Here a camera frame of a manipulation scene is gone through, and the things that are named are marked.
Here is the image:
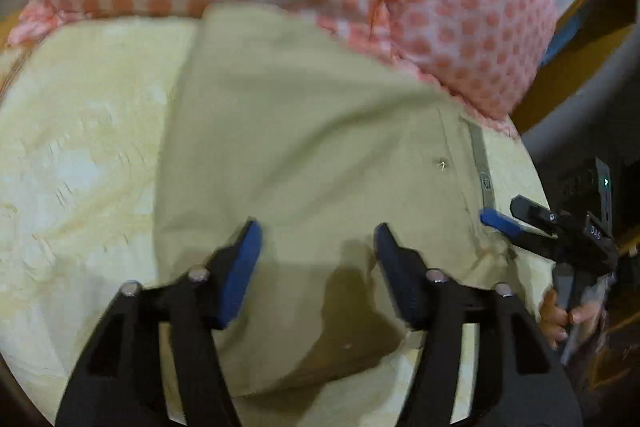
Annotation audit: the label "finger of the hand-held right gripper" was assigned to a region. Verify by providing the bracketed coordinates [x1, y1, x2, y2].
[480, 195, 561, 258]

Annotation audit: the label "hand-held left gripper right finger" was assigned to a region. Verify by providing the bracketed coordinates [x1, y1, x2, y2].
[373, 223, 583, 427]

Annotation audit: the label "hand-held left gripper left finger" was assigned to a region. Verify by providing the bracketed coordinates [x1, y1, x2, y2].
[55, 218, 263, 427]

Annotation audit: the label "beige pants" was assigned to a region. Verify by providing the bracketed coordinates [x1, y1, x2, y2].
[152, 3, 516, 398]

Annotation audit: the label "person's right hand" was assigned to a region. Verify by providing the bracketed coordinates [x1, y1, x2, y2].
[539, 288, 601, 350]

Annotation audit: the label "pale yellow bed sheet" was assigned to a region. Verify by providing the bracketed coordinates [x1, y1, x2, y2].
[0, 14, 553, 427]

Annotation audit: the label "wooden bed frame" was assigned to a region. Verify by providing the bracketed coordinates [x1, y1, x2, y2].
[512, 0, 636, 132]

